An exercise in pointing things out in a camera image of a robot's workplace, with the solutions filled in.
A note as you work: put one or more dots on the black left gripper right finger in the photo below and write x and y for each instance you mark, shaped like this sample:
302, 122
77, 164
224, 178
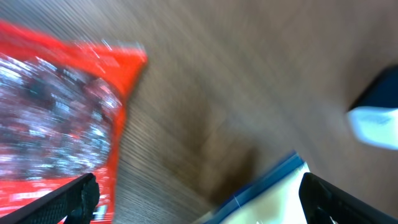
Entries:
322, 202

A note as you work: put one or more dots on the red candy bag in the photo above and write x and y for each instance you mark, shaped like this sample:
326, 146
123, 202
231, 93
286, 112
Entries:
63, 111

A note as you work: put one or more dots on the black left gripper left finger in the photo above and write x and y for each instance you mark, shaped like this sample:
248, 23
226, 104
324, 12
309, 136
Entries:
74, 202

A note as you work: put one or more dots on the yellow wet wipes pack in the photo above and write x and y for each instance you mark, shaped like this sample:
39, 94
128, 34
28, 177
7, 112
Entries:
273, 198

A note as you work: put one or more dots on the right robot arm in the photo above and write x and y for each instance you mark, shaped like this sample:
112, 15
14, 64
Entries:
373, 119

